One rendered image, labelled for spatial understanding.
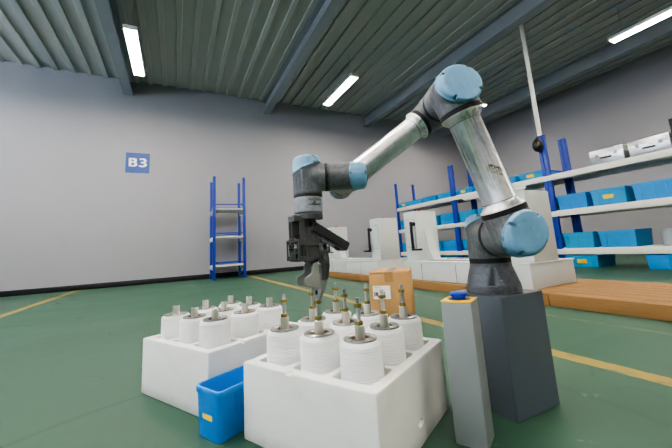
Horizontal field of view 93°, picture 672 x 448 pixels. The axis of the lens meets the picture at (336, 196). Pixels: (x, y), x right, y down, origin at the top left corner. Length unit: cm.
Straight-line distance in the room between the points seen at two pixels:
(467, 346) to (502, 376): 20
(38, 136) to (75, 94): 98
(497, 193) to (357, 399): 58
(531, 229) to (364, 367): 52
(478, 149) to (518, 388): 62
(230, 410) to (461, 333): 61
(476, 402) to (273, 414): 46
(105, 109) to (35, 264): 296
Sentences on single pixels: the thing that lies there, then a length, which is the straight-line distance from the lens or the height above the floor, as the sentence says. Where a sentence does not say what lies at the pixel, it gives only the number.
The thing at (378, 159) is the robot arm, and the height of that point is 71.
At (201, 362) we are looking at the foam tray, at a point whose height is 15.
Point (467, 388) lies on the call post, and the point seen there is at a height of 12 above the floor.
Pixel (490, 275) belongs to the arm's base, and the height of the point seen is 35.
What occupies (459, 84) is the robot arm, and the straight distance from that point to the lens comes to 94.
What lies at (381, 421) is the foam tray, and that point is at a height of 13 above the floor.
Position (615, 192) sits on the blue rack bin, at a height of 93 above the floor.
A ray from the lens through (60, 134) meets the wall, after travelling 763.
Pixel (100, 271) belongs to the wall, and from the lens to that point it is 713.
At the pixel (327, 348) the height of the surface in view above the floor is 23.
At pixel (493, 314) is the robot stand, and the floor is 25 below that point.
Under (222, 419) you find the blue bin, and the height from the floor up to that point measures 5.
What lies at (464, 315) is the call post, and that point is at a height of 28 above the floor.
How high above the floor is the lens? 46
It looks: 9 degrees up
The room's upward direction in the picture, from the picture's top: 3 degrees counter-clockwise
